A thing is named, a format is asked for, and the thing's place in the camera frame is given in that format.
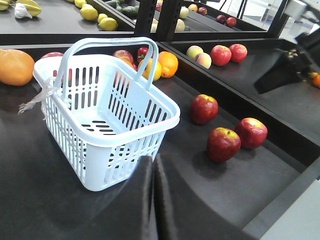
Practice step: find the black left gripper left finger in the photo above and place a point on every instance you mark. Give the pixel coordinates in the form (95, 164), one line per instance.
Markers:
(122, 212)

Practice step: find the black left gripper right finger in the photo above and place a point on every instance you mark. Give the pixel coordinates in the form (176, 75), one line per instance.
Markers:
(180, 214)

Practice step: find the dark red apple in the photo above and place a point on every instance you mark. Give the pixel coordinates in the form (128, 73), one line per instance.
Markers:
(252, 133)
(124, 54)
(222, 144)
(203, 109)

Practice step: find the light blue plastic basket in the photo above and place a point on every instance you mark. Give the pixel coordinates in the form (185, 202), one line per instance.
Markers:
(103, 114)

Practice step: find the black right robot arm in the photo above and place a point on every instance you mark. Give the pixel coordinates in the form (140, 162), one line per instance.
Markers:
(293, 65)

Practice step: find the black fruit display stand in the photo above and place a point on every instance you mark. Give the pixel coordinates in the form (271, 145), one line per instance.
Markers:
(251, 191)

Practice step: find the orange fruit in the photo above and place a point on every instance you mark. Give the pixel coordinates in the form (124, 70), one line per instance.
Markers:
(16, 67)
(169, 64)

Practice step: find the pale yellow peach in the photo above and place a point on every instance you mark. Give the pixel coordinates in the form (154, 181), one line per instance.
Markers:
(193, 51)

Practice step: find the red bell pepper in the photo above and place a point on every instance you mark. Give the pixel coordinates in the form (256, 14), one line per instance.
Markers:
(141, 53)

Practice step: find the smooth red round fruit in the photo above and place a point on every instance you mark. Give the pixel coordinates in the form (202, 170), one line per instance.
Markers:
(52, 54)

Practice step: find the white garlic bulb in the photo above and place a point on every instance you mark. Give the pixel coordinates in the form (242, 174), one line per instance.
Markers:
(20, 11)

